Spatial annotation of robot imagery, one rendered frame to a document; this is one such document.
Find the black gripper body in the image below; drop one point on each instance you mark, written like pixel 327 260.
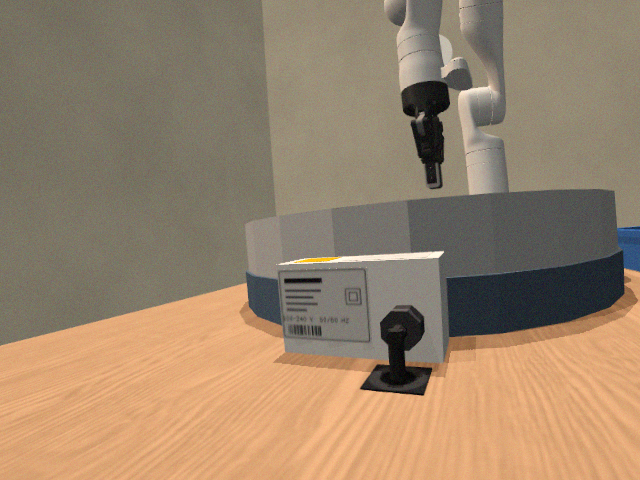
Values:
pixel 430 97

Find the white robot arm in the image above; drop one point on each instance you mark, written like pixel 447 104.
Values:
pixel 420 60

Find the blue open tray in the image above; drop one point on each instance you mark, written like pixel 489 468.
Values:
pixel 629 241

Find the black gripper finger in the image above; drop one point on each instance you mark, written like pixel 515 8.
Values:
pixel 440 153
pixel 422 133

